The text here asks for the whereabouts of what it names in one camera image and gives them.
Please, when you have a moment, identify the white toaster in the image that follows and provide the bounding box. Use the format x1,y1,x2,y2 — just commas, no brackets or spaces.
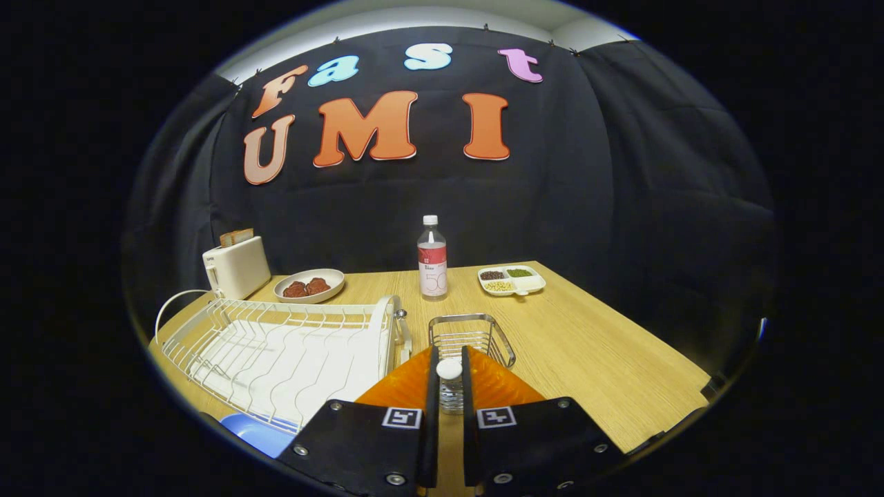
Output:
202,236,271,301

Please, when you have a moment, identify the blue plate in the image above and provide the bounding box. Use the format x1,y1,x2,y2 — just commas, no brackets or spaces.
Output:
220,413,296,460

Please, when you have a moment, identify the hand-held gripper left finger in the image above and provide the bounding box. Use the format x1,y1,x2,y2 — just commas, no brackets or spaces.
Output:
276,347,441,497

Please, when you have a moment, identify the black backdrop cloth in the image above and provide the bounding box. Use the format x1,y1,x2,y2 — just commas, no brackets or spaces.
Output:
124,26,778,373

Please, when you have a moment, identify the beige round plate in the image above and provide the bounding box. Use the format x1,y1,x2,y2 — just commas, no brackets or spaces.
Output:
273,269,345,304

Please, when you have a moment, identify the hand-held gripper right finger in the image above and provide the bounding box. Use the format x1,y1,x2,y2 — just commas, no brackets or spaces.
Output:
461,345,628,497

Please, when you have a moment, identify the metal wire basket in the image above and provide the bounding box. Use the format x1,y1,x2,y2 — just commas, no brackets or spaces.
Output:
428,313,517,370

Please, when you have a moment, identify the white wire dish rack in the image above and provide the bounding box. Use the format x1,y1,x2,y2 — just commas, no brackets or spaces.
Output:
157,295,413,436

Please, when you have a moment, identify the silver spoon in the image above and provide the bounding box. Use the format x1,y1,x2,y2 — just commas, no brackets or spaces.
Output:
435,358,465,415

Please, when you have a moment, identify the white divided dish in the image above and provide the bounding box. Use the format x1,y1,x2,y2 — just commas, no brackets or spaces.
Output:
478,265,546,298

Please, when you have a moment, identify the clear water bottle red label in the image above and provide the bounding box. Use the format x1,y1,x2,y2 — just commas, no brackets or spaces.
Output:
417,215,448,302

